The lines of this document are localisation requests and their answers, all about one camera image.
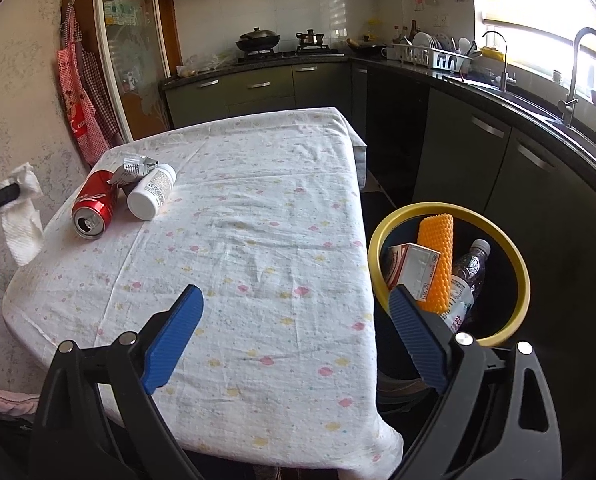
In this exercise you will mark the small lidded pot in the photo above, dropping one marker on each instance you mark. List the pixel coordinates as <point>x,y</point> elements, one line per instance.
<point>310,39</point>

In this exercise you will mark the small thin faucet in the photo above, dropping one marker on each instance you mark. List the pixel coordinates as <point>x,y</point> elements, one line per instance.
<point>504,70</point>

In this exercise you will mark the dark frying pan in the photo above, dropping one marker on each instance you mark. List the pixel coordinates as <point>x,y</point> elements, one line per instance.
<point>365,46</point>

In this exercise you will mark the red checkered apron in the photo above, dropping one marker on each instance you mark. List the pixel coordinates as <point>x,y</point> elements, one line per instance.
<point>78,105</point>

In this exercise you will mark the silver printed wrapper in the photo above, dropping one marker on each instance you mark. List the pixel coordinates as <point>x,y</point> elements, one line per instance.
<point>130,170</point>

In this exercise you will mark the black gas stove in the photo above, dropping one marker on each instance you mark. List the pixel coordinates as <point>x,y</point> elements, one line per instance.
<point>288,54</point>

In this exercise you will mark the dark checkered apron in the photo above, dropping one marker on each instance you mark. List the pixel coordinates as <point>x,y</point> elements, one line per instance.
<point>103,100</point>

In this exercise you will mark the clear plastic water bottle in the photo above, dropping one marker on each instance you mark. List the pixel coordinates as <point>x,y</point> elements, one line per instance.
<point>465,280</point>

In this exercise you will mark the clear plastic bag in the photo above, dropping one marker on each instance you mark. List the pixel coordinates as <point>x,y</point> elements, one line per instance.
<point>200,65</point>

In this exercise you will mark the red soda can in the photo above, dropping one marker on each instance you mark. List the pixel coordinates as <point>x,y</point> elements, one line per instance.
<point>95,197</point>

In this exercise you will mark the white dish rack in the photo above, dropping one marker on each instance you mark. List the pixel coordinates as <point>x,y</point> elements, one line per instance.
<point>428,57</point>

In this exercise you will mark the window with striped blind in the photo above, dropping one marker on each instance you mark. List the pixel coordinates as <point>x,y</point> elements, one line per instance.
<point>543,10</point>

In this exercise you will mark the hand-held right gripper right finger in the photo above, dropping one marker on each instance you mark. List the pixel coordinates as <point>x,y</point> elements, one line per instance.
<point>418,340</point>

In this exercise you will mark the black wok with lid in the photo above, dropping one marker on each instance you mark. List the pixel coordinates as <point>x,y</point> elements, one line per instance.
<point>258,40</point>

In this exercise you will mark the white pill bottle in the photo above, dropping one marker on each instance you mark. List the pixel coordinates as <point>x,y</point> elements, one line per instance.
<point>150,192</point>

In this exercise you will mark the yellow dish cloth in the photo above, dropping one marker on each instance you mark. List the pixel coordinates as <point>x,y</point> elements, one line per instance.
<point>490,52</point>

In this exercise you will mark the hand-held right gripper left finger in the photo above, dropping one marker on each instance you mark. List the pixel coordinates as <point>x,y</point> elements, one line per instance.
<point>173,340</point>

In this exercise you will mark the white paper towel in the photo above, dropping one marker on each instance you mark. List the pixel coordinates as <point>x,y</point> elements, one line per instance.
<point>23,230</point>

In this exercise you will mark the yellow-rimmed trash bin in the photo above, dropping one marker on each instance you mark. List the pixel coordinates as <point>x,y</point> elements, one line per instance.
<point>500,260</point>

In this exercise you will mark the tall arched kitchen faucet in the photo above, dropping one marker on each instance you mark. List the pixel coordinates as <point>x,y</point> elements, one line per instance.
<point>568,105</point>

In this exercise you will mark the red and white carton box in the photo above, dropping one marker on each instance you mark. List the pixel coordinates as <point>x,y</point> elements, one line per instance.
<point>418,267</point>

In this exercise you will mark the stack of white plates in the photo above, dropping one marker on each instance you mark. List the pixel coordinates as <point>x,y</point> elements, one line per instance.
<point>423,40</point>

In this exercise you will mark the floral white tablecloth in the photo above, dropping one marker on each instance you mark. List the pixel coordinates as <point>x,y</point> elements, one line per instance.
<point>253,260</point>

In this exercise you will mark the frosted glass door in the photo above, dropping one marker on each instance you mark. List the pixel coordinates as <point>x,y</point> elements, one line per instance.
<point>133,50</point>

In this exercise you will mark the steel kitchen sink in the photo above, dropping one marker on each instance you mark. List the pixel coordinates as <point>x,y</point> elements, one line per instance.
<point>518,97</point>

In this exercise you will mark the pink garment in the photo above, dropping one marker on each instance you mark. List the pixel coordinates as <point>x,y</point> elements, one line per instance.
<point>3,400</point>

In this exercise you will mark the group of seasoning bottles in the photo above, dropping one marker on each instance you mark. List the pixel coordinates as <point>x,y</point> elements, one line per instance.
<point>403,34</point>

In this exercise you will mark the orange ridged foam pad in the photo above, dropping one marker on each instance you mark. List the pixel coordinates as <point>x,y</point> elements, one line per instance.
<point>435,260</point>

